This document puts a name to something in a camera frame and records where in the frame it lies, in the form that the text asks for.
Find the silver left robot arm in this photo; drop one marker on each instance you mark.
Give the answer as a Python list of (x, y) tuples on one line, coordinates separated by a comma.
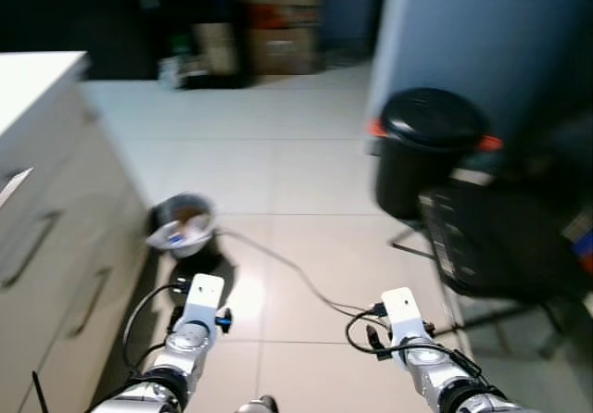
[(190, 339)]

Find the white kitchen cabinet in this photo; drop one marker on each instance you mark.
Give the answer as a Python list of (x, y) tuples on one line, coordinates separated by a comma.
[(56, 172)]

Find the red and blue box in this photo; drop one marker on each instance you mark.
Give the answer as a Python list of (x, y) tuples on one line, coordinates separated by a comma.
[(584, 242)]

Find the black chair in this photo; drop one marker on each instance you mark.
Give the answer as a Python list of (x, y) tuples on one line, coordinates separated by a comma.
[(510, 246)]

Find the black lidded trash bin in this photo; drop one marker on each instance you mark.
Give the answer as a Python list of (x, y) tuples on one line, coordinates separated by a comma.
[(426, 154)]

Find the grey refrigerator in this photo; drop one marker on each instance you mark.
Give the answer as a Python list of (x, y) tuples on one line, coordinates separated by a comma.
[(482, 43)]

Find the brown cardboard box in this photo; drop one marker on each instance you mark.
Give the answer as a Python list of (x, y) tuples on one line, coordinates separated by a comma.
[(283, 52)]

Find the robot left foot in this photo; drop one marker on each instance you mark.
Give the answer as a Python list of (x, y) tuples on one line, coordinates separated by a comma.
[(258, 406)]

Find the small grey waste bucket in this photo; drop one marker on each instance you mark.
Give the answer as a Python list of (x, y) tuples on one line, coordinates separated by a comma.
[(181, 237)]

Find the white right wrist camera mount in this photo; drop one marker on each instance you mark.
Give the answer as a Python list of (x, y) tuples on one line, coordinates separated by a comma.
[(403, 306)]

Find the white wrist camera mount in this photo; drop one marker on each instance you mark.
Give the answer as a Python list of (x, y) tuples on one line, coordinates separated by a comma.
[(403, 306), (206, 294)]

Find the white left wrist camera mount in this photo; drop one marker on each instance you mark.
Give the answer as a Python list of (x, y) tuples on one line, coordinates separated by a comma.
[(206, 294)]

